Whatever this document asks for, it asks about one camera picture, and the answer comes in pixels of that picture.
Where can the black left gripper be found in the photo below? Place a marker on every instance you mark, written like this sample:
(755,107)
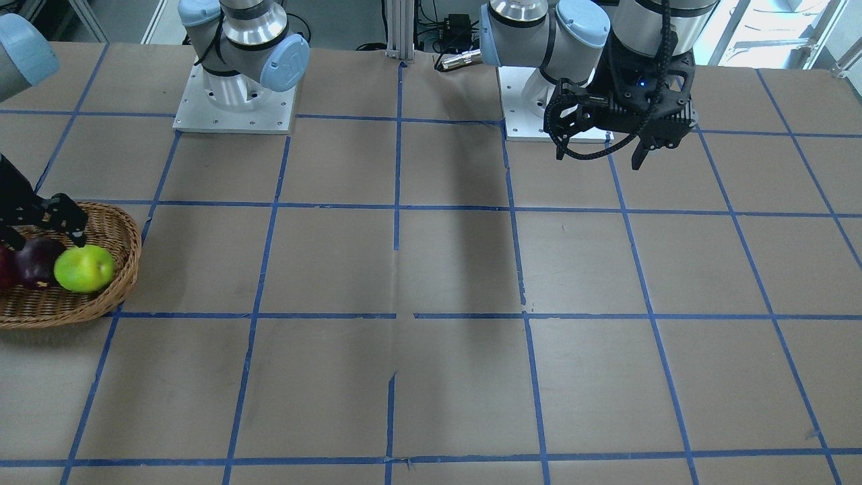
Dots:
(621,74)

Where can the red striped apple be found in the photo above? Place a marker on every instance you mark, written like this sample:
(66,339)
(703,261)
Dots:
(9,276)

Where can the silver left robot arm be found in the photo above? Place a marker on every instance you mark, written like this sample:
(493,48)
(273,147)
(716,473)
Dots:
(565,41)

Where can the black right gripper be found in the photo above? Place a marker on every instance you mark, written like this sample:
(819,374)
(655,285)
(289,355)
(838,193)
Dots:
(15,195)

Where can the green apple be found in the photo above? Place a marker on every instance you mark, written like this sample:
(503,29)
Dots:
(84,270)

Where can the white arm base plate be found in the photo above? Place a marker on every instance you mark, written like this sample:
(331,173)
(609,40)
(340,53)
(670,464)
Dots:
(236,104)
(524,95)

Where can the woven wicker basket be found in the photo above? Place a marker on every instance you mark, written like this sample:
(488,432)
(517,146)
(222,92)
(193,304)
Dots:
(108,227)

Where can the aluminium frame post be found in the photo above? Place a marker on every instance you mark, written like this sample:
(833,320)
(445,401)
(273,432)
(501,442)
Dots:
(399,28)

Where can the dark purple apple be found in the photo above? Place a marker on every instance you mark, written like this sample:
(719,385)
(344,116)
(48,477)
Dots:
(35,262)

